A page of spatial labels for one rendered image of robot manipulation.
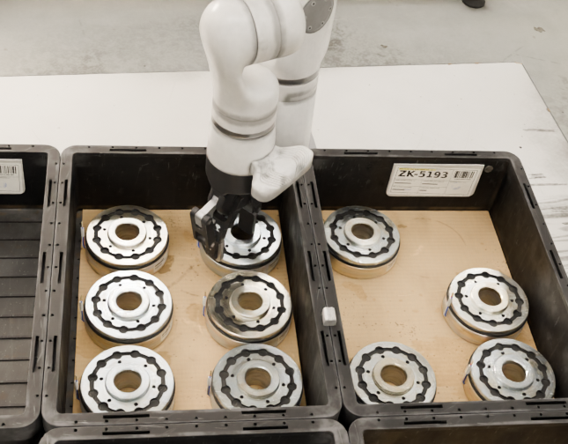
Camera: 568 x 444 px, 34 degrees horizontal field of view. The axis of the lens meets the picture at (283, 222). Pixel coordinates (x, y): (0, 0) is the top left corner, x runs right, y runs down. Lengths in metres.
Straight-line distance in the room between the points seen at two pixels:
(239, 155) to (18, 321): 0.34
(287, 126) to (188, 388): 0.44
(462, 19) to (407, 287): 2.13
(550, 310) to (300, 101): 0.44
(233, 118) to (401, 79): 0.80
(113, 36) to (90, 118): 1.38
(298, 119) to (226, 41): 0.45
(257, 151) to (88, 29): 2.00
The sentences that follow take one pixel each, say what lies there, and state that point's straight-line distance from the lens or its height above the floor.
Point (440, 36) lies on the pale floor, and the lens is 3.16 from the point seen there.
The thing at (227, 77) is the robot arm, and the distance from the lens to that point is 0.93.
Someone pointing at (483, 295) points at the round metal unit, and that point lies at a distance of 1.21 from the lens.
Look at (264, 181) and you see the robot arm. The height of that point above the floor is 1.04.
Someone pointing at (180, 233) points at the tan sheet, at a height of 0.83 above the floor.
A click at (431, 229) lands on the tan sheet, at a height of 0.83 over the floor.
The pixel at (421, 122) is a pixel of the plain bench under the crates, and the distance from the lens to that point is 1.66.
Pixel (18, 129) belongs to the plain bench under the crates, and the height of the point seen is 0.70.
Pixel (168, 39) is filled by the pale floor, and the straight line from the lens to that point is 2.95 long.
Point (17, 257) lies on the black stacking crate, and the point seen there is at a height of 0.83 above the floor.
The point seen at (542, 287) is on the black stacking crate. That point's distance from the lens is 1.19.
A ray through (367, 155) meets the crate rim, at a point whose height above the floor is 0.93.
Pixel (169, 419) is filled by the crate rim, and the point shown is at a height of 0.93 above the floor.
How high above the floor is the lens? 1.74
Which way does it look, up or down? 46 degrees down
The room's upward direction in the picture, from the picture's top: 10 degrees clockwise
